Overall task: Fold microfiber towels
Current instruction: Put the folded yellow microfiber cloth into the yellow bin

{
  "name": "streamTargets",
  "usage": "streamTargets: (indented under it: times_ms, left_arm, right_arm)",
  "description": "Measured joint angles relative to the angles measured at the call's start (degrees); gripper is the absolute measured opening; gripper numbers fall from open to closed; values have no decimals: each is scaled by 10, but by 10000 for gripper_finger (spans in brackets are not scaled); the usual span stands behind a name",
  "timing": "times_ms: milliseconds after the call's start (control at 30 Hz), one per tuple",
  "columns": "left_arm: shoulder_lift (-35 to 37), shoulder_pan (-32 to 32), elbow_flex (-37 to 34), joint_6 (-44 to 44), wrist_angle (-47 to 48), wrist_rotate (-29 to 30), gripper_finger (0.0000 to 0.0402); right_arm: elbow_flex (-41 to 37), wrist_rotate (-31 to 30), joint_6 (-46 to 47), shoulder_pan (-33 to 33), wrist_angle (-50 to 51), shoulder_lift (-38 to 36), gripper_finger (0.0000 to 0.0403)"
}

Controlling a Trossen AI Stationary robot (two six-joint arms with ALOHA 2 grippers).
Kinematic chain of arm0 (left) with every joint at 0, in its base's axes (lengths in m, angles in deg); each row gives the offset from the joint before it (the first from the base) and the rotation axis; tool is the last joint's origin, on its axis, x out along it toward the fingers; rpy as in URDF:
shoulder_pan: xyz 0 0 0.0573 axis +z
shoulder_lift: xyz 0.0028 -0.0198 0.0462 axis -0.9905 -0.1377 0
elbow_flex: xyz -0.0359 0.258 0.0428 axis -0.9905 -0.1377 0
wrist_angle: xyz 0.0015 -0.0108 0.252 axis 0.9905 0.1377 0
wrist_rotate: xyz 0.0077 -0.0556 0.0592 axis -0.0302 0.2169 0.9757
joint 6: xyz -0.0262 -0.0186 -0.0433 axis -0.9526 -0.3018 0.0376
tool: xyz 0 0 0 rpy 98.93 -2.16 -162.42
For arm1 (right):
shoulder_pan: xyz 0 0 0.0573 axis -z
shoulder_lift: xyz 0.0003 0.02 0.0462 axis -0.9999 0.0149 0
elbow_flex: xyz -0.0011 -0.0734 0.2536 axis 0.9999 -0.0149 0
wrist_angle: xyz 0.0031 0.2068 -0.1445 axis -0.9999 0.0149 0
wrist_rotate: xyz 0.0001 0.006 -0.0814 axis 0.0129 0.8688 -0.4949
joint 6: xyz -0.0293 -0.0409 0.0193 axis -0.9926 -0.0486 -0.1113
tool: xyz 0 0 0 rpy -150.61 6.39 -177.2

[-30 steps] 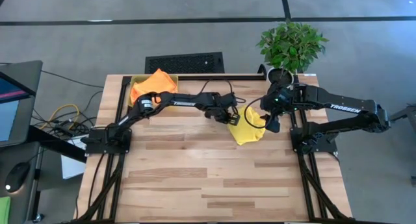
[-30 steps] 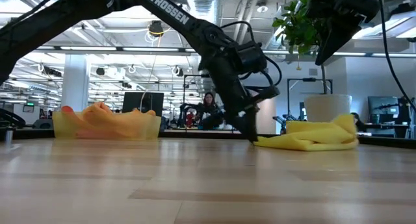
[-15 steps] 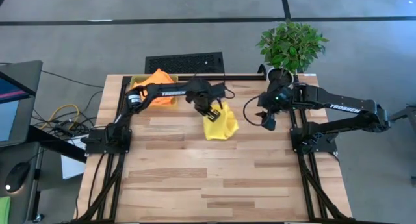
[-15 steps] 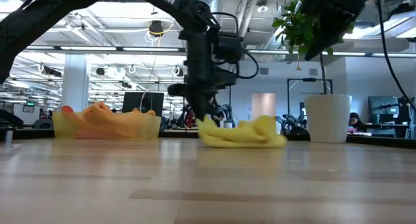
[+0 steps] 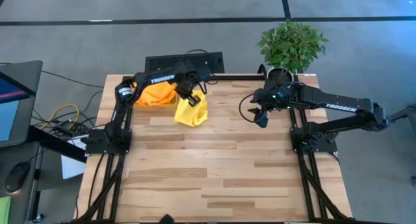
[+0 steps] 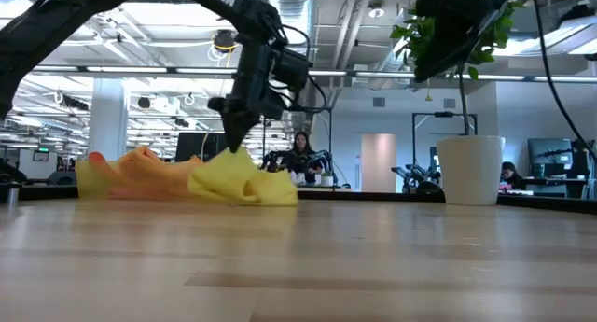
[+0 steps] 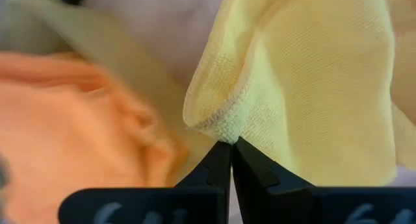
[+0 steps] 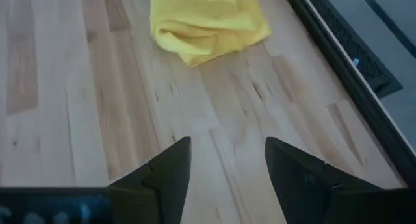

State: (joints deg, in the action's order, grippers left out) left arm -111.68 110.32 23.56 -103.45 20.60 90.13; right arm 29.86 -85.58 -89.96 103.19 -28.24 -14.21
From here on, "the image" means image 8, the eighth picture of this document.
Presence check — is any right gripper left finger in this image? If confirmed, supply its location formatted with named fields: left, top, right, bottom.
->
left=0, top=136, right=192, bottom=224

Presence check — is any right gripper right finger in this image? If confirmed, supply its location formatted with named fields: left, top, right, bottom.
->
left=265, top=136, right=416, bottom=224

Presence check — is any yellow microfiber towel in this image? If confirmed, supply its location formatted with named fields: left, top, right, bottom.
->
left=149, top=0, right=273, bottom=68

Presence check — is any black perforated metal box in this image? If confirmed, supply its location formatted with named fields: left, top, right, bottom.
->
left=302, top=0, right=404, bottom=99

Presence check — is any black aluminium table frame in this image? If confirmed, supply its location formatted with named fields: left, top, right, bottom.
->
left=281, top=0, right=416, bottom=189

